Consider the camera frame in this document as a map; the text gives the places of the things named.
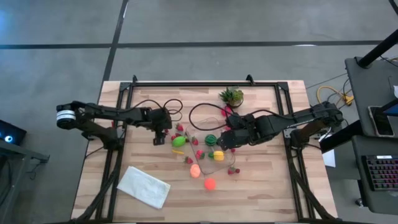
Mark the striped green toy watermelon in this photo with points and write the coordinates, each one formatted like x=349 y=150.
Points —
x=211 y=140

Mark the grey side desk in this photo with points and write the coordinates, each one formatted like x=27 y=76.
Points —
x=367 y=90

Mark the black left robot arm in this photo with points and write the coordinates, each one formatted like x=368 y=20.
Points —
x=124 y=113

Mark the black device with blue light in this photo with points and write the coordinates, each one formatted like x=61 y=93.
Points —
x=12 y=132

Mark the black aluminium table frame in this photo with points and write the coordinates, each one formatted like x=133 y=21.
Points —
x=202 y=84

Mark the toy orange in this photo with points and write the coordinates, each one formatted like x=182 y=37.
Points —
x=210 y=184

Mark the yellow toy banana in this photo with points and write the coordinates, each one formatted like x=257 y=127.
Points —
x=178 y=152

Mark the white paper sheet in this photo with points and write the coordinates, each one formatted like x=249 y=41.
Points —
x=329 y=158

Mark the black tablet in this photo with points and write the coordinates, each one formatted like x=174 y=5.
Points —
x=381 y=121

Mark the yellow toy pepper green stem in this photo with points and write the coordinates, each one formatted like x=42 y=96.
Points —
x=218 y=155

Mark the backlit keyboard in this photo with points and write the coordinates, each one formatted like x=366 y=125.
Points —
x=382 y=172

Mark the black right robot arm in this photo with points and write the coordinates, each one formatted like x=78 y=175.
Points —
x=298 y=119

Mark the toy peach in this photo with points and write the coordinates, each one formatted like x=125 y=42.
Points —
x=195 y=171

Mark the succulent plant in black pot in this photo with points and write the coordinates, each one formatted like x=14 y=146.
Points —
x=231 y=96

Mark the grey metal stand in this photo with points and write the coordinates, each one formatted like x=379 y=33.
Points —
x=18 y=154

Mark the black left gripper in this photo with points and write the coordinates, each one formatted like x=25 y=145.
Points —
x=160 y=119

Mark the white folded cloth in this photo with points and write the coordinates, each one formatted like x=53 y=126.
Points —
x=143 y=186

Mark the large red plastic strawberry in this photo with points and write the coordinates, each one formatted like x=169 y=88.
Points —
x=200 y=154

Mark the grey keyboard desk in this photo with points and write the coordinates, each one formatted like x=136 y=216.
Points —
x=377 y=199

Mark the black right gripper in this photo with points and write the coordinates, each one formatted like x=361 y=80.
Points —
x=233 y=140

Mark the black pole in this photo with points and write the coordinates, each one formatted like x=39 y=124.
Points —
x=379 y=48

